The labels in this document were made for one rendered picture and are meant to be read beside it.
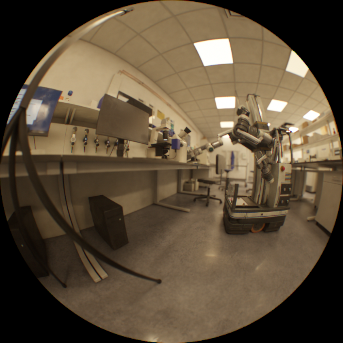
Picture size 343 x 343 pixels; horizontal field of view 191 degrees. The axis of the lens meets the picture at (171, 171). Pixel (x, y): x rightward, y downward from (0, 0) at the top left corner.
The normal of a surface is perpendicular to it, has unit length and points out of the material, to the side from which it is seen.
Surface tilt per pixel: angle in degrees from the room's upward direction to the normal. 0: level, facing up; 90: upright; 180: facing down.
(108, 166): 90
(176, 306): 0
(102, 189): 90
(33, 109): 86
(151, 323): 0
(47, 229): 90
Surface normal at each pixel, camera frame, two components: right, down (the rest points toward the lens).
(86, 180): 0.87, 0.05
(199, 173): -0.50, 0.04
